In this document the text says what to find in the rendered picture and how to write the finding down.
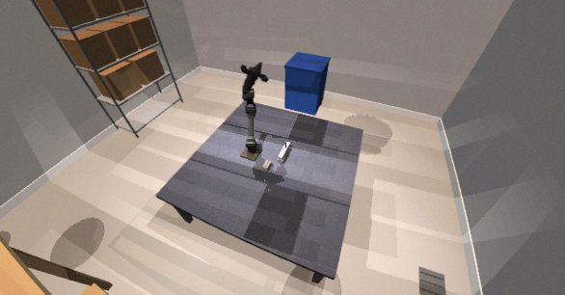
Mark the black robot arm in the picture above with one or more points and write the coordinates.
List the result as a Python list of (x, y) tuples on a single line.
[(250, 112)]

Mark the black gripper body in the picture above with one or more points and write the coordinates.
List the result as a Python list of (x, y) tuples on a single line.
[(252, 77)]

